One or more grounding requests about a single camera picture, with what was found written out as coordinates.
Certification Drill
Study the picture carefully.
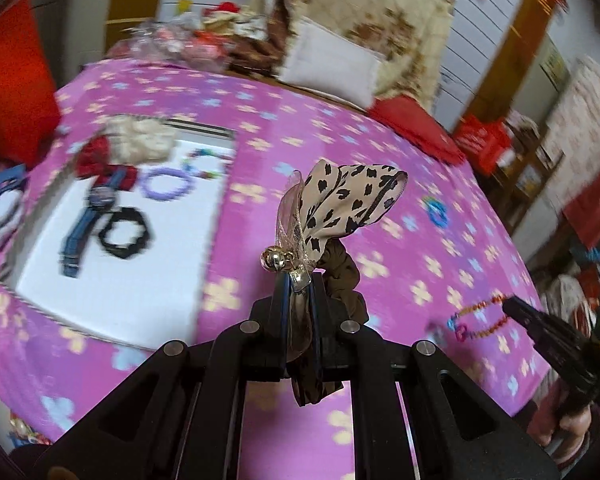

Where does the blue wrist watch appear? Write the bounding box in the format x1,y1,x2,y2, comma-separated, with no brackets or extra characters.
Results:
57,165,127,279

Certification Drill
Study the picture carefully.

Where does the wooden door frame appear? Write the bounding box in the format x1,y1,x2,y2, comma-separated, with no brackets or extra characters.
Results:
460,0,556,126

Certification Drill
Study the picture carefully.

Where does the pink flower blanket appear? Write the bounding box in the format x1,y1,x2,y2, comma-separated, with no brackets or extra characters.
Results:
0,57,554,461

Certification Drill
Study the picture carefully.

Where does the blue and white scrunchie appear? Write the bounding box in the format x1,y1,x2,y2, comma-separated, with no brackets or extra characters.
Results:
0,165,32,252

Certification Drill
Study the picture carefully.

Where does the multicolour bead bracelet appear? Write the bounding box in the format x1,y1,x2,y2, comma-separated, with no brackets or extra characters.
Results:
180,146,234,182

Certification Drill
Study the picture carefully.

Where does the red folded cloth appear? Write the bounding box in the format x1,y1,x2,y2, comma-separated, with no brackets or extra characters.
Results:
367,95,467,167

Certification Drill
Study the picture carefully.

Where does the blue green bracelet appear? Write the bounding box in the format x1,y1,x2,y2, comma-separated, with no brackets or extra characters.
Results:
422,197,452,227

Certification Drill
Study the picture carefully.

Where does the white tray with striped rim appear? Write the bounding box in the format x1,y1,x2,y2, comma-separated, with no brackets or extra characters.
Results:
0,117,241,350

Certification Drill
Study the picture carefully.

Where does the red hanging cloth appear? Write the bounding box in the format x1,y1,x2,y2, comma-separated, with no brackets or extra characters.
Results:
562,165,600,249

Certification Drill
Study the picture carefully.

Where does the black scrunchie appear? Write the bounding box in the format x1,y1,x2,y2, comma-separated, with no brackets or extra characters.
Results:
97,208,157,261

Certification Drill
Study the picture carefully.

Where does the beige floral quilt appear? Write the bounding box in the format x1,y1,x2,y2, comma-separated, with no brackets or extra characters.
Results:
265,0,462,111

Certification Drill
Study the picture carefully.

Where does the large red bag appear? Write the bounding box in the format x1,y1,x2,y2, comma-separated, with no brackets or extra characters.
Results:
0,0,62,167

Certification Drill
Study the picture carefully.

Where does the brown scrunchie with leopard bow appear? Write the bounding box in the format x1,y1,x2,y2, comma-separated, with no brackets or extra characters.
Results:
260,159,410,407

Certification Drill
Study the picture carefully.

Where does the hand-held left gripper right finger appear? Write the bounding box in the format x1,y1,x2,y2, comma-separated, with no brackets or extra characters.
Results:
311,271,562,480

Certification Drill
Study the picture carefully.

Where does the wooden shelf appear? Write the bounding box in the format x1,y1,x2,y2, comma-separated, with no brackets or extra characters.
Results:
495,110,567,223

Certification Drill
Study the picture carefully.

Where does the red hat plush toy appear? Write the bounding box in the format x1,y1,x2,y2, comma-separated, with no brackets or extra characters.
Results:
202,2,242,27

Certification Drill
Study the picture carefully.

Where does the cream fluffy scrunchie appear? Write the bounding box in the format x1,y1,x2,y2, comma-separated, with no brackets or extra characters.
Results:
102,115,179,163

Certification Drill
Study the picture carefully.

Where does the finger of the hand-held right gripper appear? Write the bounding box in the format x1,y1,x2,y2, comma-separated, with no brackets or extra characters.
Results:
501,295,551,347

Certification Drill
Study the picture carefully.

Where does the red printed carton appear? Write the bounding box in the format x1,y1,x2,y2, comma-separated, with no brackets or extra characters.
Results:
452,115,514,172

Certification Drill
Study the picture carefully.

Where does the dark red bow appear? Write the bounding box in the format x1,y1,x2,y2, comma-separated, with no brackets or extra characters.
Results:
75,137,139,192

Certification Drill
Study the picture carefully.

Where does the pink purple bead necklace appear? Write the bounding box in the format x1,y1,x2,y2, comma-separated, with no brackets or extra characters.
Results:
445,296,512,343

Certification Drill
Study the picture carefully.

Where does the person's right hand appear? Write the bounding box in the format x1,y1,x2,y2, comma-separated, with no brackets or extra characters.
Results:
527,380,595,467

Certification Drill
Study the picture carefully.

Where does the pile of clear plastic packets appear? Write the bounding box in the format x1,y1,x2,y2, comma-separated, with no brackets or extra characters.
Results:
115,7,261,75

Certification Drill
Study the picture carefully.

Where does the purple bead bracelet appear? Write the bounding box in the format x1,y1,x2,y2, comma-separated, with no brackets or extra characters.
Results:
140,162,197,202

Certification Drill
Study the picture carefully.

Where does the white pillow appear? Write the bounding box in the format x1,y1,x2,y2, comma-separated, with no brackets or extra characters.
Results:
279,15,384,111

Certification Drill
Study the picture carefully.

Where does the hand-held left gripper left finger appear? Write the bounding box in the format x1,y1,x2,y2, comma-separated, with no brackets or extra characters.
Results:
10,274,293,480

